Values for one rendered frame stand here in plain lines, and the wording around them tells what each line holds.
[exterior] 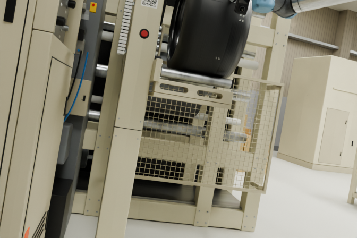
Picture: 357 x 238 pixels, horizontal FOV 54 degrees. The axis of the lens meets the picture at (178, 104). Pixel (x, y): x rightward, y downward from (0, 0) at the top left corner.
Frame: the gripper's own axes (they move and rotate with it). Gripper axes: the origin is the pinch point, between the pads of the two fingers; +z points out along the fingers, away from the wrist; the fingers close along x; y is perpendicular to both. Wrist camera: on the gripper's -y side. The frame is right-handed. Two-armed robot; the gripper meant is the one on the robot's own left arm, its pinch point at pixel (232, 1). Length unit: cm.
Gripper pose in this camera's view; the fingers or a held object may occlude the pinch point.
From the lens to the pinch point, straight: 154.5
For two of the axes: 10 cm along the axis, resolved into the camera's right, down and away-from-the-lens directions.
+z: -2.1, 0.6, 9.8
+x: -9.7, -1.7, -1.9
